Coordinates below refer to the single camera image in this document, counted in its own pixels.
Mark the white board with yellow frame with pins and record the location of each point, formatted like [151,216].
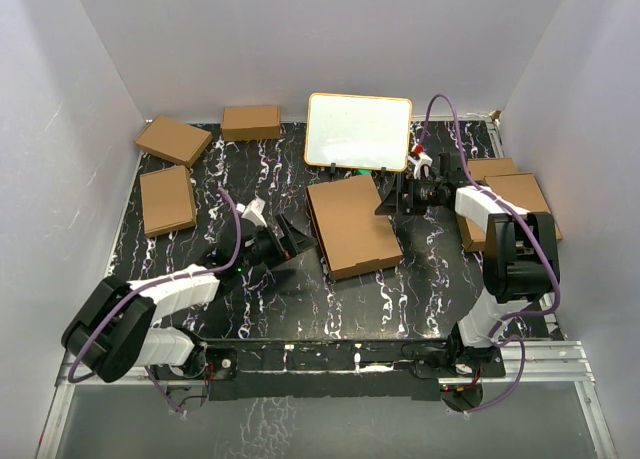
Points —
[358,132]

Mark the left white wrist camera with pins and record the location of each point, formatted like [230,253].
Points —
[253,212]

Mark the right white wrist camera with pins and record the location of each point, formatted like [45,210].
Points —
[420,161]

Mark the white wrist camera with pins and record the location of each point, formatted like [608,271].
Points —
[420,161]
[253,212]

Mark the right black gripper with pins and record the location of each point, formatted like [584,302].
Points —
[403,194]

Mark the black base bar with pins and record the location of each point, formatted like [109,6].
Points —
[419,369]

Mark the small folded cardboard box right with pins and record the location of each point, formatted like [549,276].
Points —
[520,189]

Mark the folded cardboard box back centre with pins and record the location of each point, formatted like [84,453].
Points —
[250,123]

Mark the large cardboard box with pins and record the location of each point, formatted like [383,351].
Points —
[353,239]
[472,236]

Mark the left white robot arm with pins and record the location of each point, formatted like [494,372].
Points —
[119,326]

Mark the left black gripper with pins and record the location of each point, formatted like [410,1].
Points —
[279,240]

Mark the folded cardboard box back left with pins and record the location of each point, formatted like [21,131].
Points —
[174,141]

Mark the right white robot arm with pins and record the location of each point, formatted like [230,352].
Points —
[520,259]

